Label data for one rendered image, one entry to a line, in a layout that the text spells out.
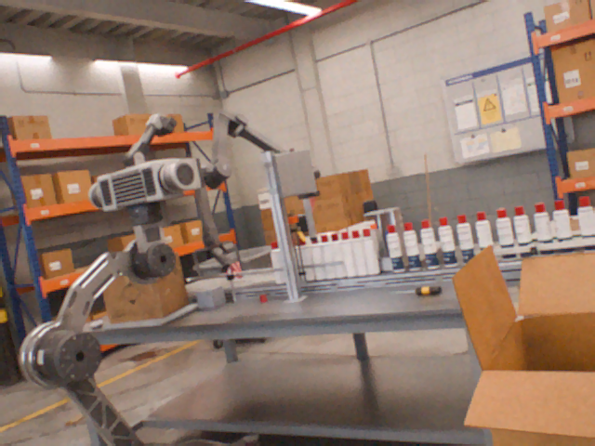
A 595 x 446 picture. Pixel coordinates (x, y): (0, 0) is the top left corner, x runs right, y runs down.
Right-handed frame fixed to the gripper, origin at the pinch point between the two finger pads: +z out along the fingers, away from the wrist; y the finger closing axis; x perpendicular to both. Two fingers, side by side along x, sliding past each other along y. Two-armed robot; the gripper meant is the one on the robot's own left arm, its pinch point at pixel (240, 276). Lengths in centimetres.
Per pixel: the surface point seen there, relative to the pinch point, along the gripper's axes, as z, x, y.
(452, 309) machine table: 82, -81, -46
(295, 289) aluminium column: 29.8, -27.0, -16.8
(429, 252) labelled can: 62, -76, -2
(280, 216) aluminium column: 5, -48, -16
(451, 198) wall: 11, 11, 453
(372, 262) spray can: 46, -55, -2
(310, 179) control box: 3, -66, -6
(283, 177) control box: -5, -63, -16
